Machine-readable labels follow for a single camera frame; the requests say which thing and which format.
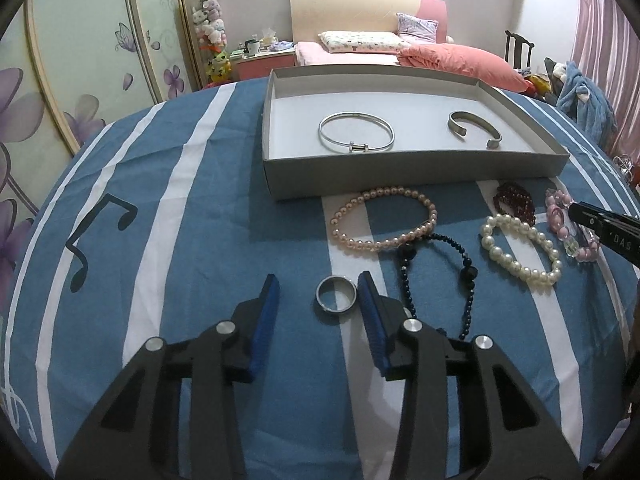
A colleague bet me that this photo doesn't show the dark wooden chair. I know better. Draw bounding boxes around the dark wooden chair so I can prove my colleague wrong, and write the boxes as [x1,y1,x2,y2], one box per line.
[503,29,536,69]

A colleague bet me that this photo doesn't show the bed with pink sheet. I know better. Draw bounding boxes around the bed with pink sheet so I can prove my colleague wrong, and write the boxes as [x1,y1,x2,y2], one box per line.
[289,0,532,94]

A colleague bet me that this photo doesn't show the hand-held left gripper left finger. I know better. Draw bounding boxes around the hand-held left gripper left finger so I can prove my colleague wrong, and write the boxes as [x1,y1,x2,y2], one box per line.
[55,274,279,480]

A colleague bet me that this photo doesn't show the pile of colourful toys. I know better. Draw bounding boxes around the pile of colourful toys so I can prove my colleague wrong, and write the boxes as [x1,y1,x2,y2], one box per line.
[524,72,555,101]

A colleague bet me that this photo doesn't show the black beaded necklace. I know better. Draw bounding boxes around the black beaded necklace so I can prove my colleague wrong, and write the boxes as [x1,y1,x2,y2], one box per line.
[395,232,478,341]

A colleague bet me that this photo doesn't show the grey cardboard tray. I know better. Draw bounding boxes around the grey cardboard tray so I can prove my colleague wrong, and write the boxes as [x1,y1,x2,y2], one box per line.
[262,66,571,203]

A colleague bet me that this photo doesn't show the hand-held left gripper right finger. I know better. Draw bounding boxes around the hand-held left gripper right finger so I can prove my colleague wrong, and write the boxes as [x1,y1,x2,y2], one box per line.
[358,271,583,480]

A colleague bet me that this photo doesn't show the pink glass bead bracelet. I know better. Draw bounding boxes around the pink glass bead bracelet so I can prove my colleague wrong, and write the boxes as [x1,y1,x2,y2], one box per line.
[545,188,602,264]

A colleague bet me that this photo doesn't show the white patterned pillow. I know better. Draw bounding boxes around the white patterned pillow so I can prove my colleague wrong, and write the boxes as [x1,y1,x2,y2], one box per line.
[318,30,412,55]

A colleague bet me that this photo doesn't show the flower print sliding wardrobe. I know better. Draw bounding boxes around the flower print sliding wardrobe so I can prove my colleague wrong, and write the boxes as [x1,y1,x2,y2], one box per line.
[0,0,202,321]

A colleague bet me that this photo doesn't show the white pearl bracelet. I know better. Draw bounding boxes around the white pearl bracelet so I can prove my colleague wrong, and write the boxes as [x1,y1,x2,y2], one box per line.
[480,213,563,289]

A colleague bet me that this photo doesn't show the blue plush robe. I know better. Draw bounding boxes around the blue plush robe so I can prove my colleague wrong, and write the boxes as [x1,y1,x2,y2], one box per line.
[556,60,619,147]

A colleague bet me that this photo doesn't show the silver ring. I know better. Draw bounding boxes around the silver ring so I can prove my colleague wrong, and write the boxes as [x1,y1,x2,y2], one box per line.
[314,275,359,315]

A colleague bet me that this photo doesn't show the thin silver bangle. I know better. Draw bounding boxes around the thin silver bangle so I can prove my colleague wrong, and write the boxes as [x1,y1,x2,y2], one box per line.
[318,111,395,153]

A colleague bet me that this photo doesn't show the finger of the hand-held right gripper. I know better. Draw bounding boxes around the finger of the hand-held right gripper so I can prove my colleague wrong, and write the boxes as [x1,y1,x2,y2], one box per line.
[567,200,640,235]

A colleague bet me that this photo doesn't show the blue white striped tablecloth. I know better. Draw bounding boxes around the blue white striped tablecloth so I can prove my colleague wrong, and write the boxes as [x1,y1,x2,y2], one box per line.
[0,77,640,480]

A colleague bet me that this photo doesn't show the dark red bead bracelet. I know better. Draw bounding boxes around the dark red bead bracelet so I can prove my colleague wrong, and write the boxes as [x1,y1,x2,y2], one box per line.
[494,182,537,222]

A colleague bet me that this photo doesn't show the pink pearl necklace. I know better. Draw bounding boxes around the pink pearl necklace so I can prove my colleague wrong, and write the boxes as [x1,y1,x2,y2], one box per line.
[330,186,438,254]

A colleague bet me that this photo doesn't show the plush toy display tube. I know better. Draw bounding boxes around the plush toy display tube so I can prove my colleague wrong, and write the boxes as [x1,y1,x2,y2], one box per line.
[189,0,232,85]

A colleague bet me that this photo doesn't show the folded pink comforter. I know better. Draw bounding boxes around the folded pink comforter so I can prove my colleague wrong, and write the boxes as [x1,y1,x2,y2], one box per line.
[397,43,532,94]

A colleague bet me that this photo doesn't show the wide silver cuff bangle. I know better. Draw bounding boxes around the wide silver cuff bangle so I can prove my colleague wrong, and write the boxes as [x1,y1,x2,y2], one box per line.
[448,110,502,149]

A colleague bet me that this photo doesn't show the pink nightstand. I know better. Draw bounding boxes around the pink nightstand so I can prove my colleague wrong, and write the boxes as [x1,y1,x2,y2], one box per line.
[235,51,297,82]

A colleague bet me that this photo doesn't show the pink curtain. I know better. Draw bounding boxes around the pink curtain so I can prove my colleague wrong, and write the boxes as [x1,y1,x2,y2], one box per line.
[571,0,640,161]

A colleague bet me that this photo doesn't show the purple pillow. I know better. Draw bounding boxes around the purple pillow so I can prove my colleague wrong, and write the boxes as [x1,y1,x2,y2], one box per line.
[396,12,441,44]

